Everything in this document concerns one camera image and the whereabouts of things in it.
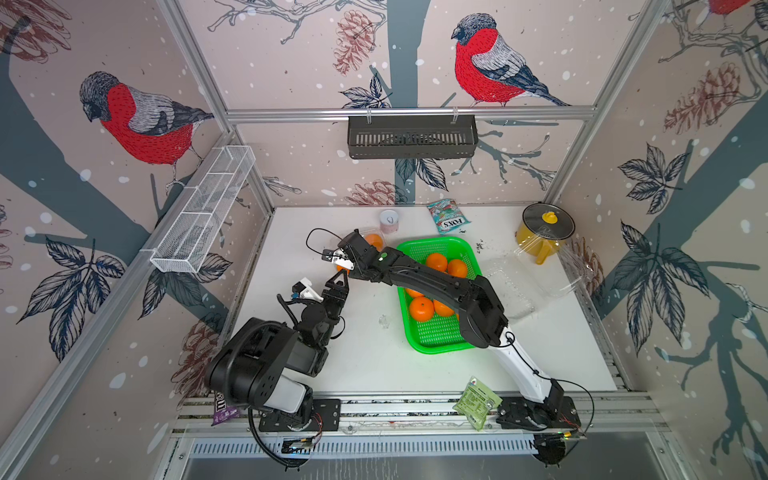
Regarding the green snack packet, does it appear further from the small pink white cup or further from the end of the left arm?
the small pink white cup

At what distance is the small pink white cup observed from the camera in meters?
1.12

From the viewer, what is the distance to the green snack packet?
2.43 ft

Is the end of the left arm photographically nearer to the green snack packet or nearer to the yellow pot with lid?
the green snack packet

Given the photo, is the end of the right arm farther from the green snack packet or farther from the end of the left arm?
the green snack packet

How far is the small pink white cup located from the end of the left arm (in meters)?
0.34

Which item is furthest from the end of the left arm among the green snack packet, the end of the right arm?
the green snack packet

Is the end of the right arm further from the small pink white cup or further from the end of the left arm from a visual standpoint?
the small pink white cup

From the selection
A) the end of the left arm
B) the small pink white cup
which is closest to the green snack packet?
the end of the left arm

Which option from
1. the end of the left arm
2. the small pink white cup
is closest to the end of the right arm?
the end of the left arm

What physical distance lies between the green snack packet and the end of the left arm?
39 cm

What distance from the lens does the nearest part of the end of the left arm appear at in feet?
2.21

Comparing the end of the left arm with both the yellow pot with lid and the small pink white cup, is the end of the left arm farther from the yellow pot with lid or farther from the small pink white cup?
the yellow pot with lid

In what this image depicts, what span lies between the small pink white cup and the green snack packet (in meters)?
0.58

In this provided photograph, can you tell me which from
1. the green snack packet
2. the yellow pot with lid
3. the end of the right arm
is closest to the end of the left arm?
the end of the right arm
